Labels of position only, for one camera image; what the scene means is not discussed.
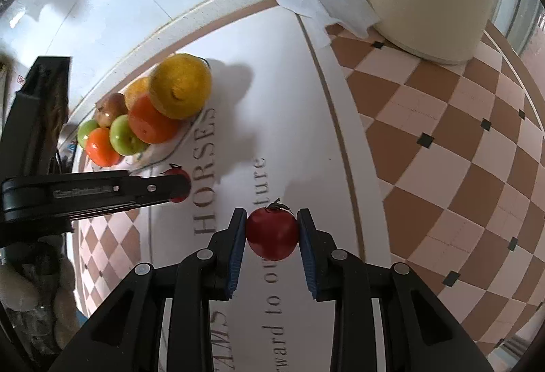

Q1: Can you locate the orange tangerine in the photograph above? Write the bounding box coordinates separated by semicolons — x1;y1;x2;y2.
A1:
85;128;122;167
128;94;183;144

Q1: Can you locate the orange tangerine front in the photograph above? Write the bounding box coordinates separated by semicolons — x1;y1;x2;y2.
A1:
85;128;122;167

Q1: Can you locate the yellow citrus fruit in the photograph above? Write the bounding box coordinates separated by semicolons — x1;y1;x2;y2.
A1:
124;76;149;110

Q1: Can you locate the checkered counter mat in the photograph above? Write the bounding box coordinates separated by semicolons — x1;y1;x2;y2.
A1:
73;1;544;371

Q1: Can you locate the green apple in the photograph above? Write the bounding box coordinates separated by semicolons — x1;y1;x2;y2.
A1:
109;114;148;156
77;119;99;149

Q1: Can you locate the brown apple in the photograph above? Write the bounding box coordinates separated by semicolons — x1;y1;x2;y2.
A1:
93;93;128;128

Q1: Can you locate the large yellow orange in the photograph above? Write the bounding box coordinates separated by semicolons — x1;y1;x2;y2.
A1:
148;54;212;119

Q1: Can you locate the floral ceramic plate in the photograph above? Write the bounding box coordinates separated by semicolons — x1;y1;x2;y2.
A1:
90;56;212;171

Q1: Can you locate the green apple front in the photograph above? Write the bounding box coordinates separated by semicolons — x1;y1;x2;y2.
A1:
109;114;148;156

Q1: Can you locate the red cherry tomato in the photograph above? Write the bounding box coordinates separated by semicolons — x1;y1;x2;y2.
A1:
245;199;299;261
162;163;191;203

